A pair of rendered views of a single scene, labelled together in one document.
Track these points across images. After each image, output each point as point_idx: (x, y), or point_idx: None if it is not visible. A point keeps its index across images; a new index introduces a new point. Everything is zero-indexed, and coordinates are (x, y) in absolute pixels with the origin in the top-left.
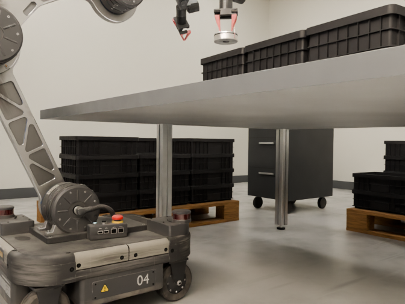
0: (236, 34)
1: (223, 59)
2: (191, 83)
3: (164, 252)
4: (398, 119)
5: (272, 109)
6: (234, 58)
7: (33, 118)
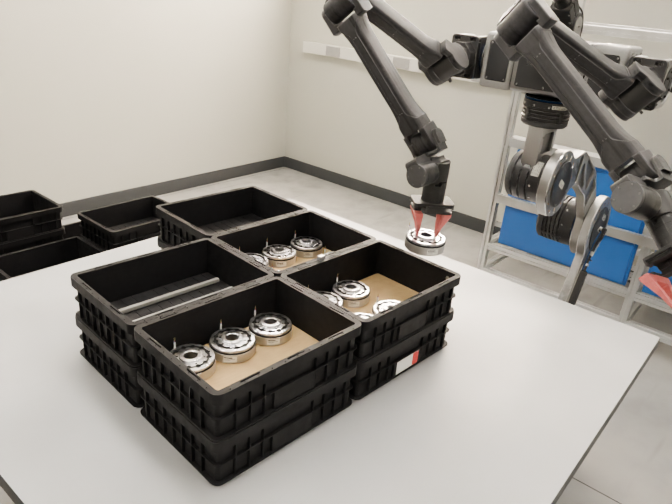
0: (406, 234)
1: (410, 262)
2: (372, 229)
3: None
4: None
5: None
6: (392, 256)
7: (558, 297)
